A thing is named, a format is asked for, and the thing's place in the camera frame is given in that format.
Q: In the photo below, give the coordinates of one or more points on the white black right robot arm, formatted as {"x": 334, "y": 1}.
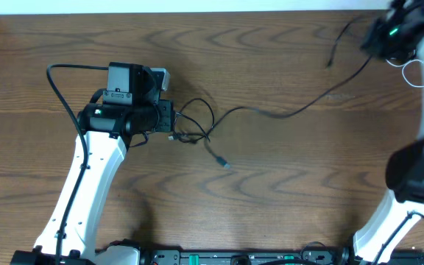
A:
{"x": 402, "y": 206}

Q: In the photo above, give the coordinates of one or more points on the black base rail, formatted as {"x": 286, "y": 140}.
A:
{"x": 314, "y": 253}

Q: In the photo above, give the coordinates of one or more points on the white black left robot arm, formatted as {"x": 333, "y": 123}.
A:
{"x": 129, "y": 105}

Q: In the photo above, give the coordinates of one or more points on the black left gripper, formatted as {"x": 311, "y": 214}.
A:
{"x": 165, "y": 116}

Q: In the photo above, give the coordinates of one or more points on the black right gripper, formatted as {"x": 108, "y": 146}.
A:
{"x": 374, "y": 41}

